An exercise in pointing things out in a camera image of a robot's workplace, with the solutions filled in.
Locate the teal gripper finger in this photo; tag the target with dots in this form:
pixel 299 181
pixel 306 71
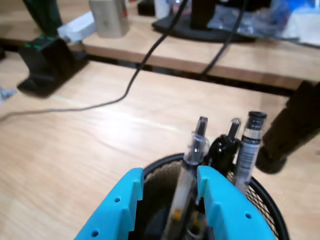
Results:
pixel 112 212
pixel 230 212

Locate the black grip retractable pen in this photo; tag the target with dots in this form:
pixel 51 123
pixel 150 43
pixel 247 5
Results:
pixel 222 147

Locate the black capped gel pen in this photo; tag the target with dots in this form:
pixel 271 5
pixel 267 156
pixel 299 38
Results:
pixel 250 150

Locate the grey grip retractable pen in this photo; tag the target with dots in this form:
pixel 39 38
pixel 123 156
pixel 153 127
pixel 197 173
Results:
pixel 195 150

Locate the black mesh pen holder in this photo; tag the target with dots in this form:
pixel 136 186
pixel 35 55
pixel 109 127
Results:
pixel 265 207

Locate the dark bulky clamp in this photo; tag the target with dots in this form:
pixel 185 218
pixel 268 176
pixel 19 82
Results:
pixel 287 130

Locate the pale blue crumpled tissue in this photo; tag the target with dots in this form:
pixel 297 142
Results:
pixel 6 93

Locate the black stand with green marks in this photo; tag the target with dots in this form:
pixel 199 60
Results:
pixel 47 65

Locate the black monitor stand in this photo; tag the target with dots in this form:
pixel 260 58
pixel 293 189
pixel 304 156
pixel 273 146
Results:
pixel 200 30

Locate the white rectangular box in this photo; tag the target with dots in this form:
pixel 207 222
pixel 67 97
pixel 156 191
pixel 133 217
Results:
pixel 77 26

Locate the beige metal canister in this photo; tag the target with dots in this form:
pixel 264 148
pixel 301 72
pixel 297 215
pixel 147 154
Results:
pixel 110 20

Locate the clear plastic bag heap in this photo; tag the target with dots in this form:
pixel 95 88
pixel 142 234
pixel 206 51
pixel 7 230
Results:
pixel 270 17

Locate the small black box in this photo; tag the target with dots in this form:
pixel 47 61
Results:
pixel 146 8

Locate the dark green object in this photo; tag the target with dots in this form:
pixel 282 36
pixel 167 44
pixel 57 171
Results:
pixel 42 17

